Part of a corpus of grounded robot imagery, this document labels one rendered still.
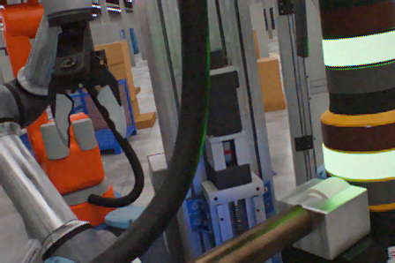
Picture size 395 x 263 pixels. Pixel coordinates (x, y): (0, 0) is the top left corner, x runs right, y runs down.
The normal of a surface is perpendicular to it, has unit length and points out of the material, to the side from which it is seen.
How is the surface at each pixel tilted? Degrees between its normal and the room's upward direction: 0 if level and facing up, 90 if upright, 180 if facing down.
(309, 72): 90
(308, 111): 90
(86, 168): 90
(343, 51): 90
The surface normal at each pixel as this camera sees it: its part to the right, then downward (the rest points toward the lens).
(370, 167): -0.32, 0.26
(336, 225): 0.60, 0.08
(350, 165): -0.65, 0.27
